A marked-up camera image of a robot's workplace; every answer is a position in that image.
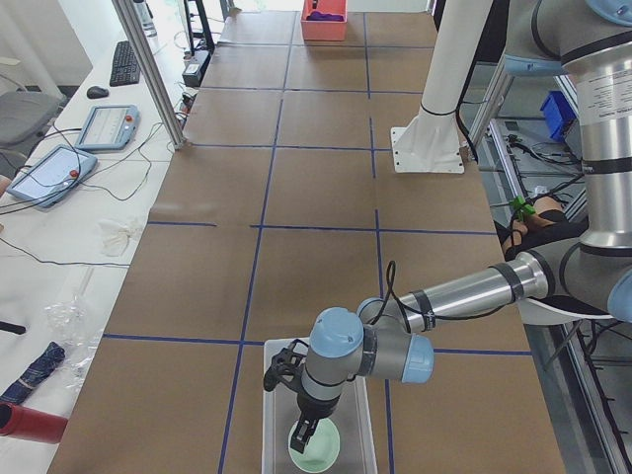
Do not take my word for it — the black box with label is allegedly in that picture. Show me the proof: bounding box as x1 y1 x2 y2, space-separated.
182 50 211 87

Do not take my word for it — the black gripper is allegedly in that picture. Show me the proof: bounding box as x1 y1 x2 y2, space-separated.
289 392 340 453

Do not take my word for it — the pink plastic bin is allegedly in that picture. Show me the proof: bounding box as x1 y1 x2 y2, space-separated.
300 0 348 41

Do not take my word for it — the teach pendant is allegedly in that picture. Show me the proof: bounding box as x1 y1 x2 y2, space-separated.
7 145 98 207
75 105 140 152

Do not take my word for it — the white crumpled cloth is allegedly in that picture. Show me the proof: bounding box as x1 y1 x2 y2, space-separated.
98 219 144 257

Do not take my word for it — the translucent white plastic bin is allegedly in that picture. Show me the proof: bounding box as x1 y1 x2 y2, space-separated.
261 339 378 473

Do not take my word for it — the far teach pendant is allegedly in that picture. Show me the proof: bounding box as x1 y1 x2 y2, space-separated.
75 105 140 152

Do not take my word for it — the crumpled clear plastic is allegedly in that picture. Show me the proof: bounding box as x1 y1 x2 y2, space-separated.
44 295 103 391

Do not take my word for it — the light green bowl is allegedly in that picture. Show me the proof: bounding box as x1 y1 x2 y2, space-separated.
287 418 341 473

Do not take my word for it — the near teach pendant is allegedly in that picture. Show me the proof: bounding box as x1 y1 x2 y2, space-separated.
7 145 98 207

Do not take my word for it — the purple cloth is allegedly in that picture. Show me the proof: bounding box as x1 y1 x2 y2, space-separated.
305 10 345 22

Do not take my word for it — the folded blue umbrella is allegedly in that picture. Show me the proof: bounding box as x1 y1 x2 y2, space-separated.
1 342 65 405

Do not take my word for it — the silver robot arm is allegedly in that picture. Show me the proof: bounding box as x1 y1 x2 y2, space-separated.
283 1 631 453

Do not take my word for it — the aluminium frame post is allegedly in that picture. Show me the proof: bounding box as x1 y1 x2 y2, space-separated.
112 0 186 150

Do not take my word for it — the black computer mouse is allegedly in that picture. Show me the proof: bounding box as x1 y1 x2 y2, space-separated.
86 86 110 100

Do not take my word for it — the black keyboard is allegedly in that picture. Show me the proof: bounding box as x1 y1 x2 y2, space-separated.
110 40 140 87

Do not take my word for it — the green handled tool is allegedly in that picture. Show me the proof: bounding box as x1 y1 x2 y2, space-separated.
510 196 536 221

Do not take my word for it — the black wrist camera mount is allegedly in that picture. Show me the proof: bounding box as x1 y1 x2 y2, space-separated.
263 339 309 394

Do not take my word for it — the red bottle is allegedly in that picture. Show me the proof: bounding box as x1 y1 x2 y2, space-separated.
1 402 68 444

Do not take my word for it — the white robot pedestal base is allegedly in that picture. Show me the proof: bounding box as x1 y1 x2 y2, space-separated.
391 0 493 174

